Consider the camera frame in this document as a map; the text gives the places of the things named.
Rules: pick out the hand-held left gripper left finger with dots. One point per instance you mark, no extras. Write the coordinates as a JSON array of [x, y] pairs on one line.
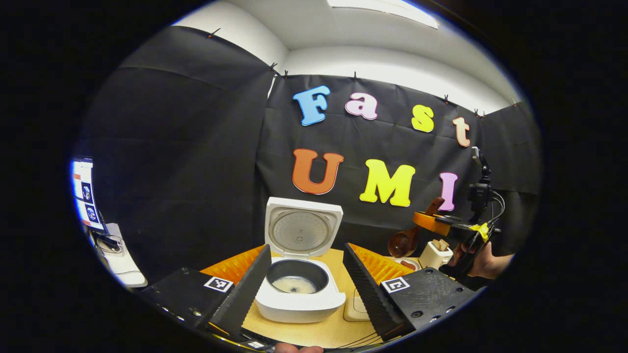
[[245, 294]]

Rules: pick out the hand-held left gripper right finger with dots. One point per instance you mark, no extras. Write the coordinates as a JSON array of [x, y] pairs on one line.
[[368, 294]]

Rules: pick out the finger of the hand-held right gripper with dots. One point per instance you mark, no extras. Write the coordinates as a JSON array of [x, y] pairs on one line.
[[431, 224]]

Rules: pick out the clear box of rice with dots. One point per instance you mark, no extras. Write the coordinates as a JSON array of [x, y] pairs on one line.
[[354, 310]]

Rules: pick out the brown wooden spoon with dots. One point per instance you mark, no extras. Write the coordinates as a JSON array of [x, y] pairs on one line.
[[402, 243]]

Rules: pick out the white rice cooker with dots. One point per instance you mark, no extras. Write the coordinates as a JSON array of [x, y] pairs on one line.
[[299, 309]]

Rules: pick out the white toaster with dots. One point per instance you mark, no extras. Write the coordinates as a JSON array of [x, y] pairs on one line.
[[434, 257]]

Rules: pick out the round white plate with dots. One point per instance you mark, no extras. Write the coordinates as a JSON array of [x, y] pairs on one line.
[[411, 265]]

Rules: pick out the black backdrop cloth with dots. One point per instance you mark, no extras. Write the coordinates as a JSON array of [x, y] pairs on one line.
[[186, 157]]

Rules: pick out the computer monitor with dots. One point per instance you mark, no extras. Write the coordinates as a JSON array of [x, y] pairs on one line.
[[86, 196]]

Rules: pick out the long ceiling light panel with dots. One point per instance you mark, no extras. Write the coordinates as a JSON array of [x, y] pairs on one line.
[[387, 10]]

